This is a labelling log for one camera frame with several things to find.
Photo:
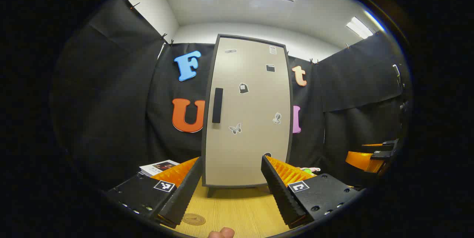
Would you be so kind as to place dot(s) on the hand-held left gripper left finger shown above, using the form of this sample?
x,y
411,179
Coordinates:
x,y
185,193

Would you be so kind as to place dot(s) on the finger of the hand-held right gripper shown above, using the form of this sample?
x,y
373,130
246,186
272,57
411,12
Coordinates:
x,y
361,160
389,143

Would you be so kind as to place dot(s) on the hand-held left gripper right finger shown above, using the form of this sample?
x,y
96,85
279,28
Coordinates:
x,y
281,193

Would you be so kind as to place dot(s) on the dark grey cabinet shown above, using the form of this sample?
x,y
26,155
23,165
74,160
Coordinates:
x,y
211,191

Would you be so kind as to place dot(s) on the round cork coaster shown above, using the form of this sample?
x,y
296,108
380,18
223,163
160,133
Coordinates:
x,y
193,219

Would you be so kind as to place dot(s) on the pink and green plush toy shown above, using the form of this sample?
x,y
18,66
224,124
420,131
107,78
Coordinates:
x,y
309,170

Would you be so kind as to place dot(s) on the white cover book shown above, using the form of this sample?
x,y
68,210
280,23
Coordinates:
x,y
157,167

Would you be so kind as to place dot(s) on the black backdrop cloth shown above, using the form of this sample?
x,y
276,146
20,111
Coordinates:
x,y
111,101

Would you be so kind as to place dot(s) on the small ceiling light panel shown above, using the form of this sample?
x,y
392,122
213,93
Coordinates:
x,y
359,27

